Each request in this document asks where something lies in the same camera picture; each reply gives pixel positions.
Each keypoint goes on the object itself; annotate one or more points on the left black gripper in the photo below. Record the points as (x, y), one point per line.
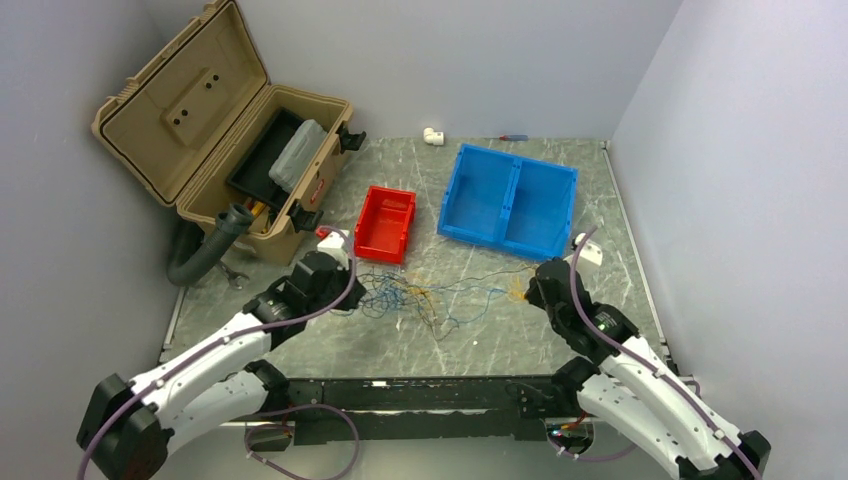
(345, 276)

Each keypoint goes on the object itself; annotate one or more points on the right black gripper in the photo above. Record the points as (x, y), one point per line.
(534, 294)

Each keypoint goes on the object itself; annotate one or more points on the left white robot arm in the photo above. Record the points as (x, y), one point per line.
(222, 378)

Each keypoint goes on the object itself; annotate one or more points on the white pipe elbow fitting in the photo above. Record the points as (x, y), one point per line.
(433, 137)

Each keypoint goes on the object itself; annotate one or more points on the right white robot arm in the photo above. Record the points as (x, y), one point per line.
(617, 377)

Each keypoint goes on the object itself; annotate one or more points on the red plastic bin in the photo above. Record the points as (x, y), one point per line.
(382, 231)

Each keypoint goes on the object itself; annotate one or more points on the silver wrench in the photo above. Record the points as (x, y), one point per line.
(236, 280)

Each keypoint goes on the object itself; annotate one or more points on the blue plastic bin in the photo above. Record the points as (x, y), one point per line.
(509, 203)

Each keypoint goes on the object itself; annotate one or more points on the grey plastic case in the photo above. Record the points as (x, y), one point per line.
(292, 162)

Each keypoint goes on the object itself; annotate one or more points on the black toolbox tray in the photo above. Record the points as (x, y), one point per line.
(251, 175)

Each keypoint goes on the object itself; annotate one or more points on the tan plastic toolbox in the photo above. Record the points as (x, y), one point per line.
(183, 123)

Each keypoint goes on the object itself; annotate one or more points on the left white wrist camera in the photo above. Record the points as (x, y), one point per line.
(335, 244)

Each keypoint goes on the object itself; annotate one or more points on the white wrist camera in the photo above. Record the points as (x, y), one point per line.
(588, 252)
(335, 244)

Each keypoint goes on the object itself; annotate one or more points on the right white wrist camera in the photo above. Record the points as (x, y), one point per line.
(588, 252)

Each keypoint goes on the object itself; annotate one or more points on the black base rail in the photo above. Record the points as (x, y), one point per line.
(417, 408)

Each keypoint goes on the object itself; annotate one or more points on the aluminium frame rail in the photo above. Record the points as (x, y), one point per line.
(169, 324)

